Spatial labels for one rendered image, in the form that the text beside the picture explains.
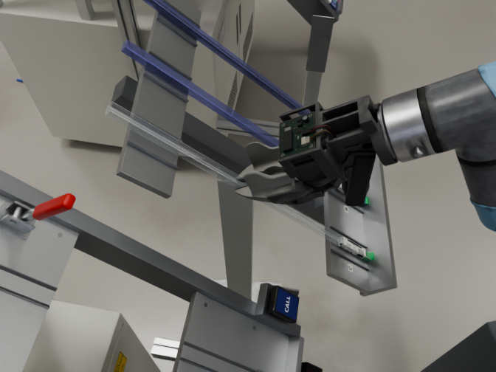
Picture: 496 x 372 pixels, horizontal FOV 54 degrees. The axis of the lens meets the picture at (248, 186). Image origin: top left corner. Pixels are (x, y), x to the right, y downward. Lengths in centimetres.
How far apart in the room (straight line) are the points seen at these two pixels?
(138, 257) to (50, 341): 38
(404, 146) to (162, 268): 33
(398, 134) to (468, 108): 7
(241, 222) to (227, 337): 28
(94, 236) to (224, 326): 23
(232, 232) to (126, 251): 38
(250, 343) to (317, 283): 90
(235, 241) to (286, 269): 65
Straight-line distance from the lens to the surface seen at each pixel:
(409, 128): 53
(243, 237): 97
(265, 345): 75
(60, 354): 94
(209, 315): 69
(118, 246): 61
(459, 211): 187
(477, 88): 53
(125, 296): 162
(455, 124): 53
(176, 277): 64
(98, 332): 94
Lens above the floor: 148
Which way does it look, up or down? 57 degrees down
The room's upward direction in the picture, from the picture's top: straight up
